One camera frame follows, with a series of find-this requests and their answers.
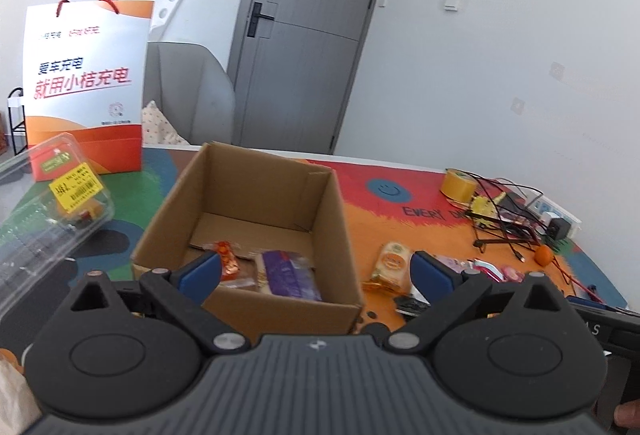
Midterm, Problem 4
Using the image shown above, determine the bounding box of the black snack packet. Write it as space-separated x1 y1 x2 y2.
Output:
392 294 432 317

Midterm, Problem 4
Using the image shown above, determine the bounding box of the orange red snack packet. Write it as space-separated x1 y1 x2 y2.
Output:
214 240 242 287

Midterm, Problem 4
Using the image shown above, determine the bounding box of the black usb cable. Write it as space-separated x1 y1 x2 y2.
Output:
469 172 547 262

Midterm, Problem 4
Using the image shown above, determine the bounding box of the white plastic bag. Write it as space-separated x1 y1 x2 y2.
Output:
0 347 42 435

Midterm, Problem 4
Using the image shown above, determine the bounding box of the grey door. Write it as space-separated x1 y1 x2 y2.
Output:
227 0 397 156

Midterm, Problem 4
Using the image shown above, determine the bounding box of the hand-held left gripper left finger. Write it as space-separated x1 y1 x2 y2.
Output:
63 251 252 356

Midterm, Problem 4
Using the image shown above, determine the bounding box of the white power strip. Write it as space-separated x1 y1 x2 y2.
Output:
529 194 582 237

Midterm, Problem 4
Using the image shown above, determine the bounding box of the black metal rack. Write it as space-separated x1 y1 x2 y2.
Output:
7 87 27 156

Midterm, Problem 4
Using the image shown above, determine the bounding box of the black wire stand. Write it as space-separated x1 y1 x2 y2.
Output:
472 209 552 252

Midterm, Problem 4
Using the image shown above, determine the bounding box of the yellow tape roll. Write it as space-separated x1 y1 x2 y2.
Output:
440 168 479 206

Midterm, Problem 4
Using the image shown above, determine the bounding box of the pink snack packet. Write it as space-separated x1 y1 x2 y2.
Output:
434 254 474 275

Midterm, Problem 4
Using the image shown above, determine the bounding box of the yellow plastic wrapper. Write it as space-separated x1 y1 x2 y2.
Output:
469 195 502 222

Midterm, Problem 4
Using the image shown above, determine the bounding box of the black door handle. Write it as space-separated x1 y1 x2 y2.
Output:
246 2 276 38

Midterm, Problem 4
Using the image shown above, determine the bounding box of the person's right hand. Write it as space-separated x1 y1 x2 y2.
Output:
614 399 640 433

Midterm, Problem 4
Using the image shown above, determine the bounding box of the purple snack packet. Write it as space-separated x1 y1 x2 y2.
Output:
254 249 322 302

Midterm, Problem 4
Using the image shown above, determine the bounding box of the clear plastic clamshell container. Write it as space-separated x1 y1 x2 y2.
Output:
0 132 116 322

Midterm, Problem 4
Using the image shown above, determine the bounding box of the red wire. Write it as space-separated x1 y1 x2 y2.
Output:
549 255 603 302

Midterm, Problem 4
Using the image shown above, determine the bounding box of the brown cardboard box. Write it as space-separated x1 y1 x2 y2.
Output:
130 141 366 337

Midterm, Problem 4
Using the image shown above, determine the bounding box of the white and orange paper bag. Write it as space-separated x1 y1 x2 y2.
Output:
22 0 155 176

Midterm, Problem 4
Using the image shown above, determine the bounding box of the patterned cushion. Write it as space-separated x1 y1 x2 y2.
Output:
141 100 191 147

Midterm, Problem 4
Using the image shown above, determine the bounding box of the white board with round holes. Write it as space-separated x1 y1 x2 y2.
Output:
149 0 191 37

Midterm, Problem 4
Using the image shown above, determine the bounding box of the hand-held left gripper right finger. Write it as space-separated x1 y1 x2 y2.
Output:
384 251 577 357

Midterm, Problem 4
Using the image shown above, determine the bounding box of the yellow snack packet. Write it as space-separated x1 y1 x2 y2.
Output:
362 242 414 294

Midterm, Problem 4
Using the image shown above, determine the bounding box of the grey chair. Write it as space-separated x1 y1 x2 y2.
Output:
145 41 236 146

